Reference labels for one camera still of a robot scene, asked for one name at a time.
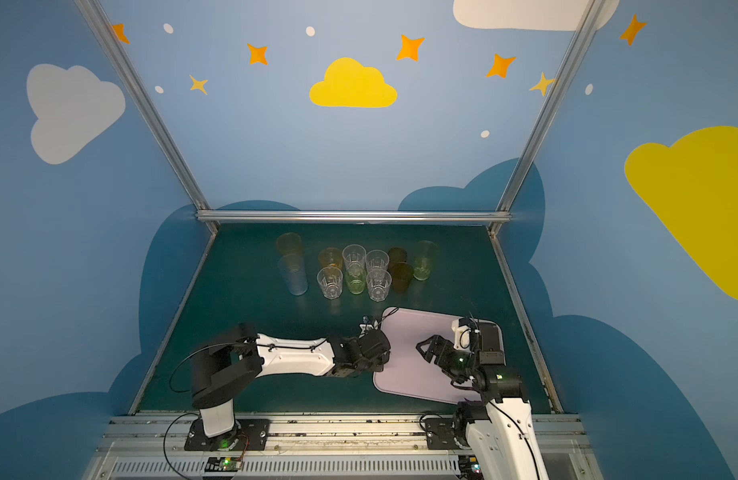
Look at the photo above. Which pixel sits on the left controller board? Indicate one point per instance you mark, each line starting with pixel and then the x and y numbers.
pixel 223 465

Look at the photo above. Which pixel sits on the left aluminium frame post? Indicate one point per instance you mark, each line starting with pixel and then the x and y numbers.
pixel 98 22

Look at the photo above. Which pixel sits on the tall blue frosted glass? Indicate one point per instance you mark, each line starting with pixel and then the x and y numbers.
pixel 293 271

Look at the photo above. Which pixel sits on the tall amber glass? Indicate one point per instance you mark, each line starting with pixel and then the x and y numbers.
pixel 289 243

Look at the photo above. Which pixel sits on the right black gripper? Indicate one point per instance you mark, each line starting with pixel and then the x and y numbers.
pixel 439 352

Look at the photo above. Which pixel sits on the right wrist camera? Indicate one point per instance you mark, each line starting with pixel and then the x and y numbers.
pixel 465 331

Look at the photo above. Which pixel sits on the aluminium mounting rail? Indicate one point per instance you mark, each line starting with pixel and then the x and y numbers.
pixel 312 446

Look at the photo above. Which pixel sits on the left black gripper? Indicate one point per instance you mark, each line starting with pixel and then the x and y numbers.
pixel 372 346

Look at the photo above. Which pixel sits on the controller board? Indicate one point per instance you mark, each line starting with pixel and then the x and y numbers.
pixel 223 465
pixel 469 468

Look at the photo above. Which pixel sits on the right aluminium frame post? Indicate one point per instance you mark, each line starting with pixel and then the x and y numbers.
pixel 571 61

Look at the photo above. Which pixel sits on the dark amber dimpled glass back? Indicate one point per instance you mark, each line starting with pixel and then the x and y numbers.
pixel 396 255

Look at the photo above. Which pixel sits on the right controller board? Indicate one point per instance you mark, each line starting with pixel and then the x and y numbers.
pixel 469 468

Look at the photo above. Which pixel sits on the small green glass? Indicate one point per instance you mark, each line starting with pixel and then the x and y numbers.
pixel 355 276

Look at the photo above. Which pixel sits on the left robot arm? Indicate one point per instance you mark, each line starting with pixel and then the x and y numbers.
pixel 223 367

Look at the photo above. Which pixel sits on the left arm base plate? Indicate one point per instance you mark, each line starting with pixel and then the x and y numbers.
pixel 245 435

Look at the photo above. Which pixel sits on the tall green glass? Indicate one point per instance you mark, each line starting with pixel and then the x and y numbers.
pixel 424 259

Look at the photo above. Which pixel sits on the dark amber dimpled glass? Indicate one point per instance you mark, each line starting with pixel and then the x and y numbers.
pixel 402 275
pixel 396 255

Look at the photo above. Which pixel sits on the clear glass back right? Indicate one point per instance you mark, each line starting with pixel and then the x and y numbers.
pixel 376 259

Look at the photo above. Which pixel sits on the aluminium frame post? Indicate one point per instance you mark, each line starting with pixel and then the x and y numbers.
pixel 571 61
pixel 98 22

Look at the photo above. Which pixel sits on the short orange glass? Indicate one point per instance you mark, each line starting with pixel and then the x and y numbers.
pixel 331 257

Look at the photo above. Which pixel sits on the clear faceted glass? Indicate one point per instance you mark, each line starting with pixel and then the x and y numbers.
pixel 378 283
pixel 330 281

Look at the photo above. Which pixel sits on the lilac plastic tray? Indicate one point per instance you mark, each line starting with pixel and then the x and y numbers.
pixel 408 374

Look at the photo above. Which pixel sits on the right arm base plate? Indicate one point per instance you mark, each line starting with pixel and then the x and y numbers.
pixel 441 434

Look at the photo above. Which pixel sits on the clear glass back left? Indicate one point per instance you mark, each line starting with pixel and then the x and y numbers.
pixel 354 257

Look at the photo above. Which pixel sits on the dark amber dimpled glass front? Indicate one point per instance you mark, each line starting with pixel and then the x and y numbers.
pixel 402 275

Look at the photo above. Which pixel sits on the back horizontal aluminium frame bar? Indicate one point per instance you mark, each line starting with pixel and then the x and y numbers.
pixel 349 217

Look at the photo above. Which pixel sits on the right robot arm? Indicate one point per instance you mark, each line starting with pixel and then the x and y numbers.
pixel 498 428

